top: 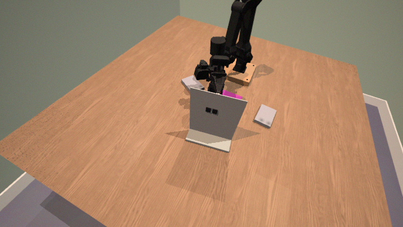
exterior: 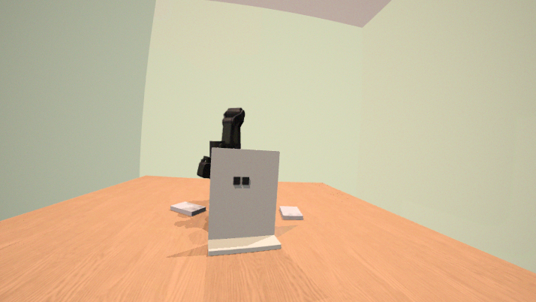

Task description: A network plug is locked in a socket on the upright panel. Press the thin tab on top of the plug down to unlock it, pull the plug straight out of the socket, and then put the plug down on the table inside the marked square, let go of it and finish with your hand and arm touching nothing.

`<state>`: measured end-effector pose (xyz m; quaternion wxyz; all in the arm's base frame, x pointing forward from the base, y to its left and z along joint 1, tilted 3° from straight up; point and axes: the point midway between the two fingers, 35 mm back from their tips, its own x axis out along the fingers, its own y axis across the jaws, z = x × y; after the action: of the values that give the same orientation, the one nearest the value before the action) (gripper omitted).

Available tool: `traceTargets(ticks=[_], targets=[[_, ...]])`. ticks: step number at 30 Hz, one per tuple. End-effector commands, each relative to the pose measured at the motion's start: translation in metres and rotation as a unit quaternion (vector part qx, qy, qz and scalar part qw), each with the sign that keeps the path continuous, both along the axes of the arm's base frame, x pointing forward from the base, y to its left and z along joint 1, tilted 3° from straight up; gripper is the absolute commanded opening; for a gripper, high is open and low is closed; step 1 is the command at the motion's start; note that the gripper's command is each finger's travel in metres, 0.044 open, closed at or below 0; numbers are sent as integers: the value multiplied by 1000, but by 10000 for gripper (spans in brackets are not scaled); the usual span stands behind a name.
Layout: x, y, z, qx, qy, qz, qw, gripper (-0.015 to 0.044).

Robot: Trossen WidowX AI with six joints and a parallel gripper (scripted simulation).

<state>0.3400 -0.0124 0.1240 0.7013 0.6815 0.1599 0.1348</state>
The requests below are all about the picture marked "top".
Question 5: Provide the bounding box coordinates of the grey panel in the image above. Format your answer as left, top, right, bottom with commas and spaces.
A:
186, 87, 248, 153

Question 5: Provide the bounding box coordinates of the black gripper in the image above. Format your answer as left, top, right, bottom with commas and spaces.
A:
208, 55, 230, 95

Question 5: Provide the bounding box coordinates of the pink square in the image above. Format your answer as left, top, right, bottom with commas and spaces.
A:
222, 90, 242, 99

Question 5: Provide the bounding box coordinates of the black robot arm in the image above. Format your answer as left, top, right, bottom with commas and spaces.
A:
194, 0, 262, 82

